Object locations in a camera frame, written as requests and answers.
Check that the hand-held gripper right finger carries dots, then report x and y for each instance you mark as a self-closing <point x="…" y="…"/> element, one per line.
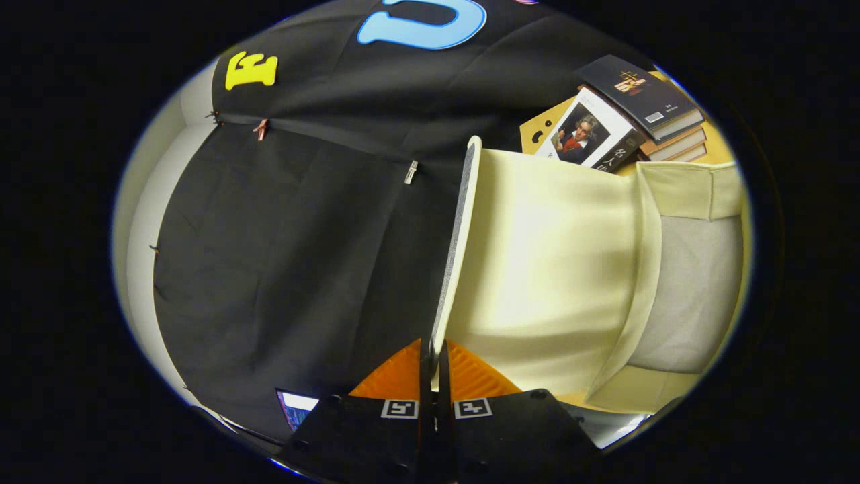
<point x="444" y="403"/>

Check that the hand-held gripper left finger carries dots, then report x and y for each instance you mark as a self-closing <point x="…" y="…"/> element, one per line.
<point x="424" y="403"/>

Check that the grey fabric storage box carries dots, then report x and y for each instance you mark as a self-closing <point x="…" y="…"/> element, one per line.
<point x="551" y="269"/>

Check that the lit screen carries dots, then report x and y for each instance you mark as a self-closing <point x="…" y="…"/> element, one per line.
<point x="299" y="407"/>

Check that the black backdrop cloth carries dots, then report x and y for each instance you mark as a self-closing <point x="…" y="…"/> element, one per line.
<point x="302" y="269"/>

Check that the silver cloth clip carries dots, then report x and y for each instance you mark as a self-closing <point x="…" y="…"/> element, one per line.
<point x="410" y="172"/>

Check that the white portrait book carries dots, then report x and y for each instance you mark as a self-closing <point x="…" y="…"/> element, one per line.
<point x="584" y="134"/>

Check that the red cloth clip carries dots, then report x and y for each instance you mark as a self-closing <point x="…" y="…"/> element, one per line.
<point x="261" y="129"/>

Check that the tan hardcover book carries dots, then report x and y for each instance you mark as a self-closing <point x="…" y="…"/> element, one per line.
<point x="689" y="154"/>
<point x="675" y="141"/>

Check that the dark hardcover book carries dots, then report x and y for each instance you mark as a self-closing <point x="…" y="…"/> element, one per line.
<point x="638" y="91"/>

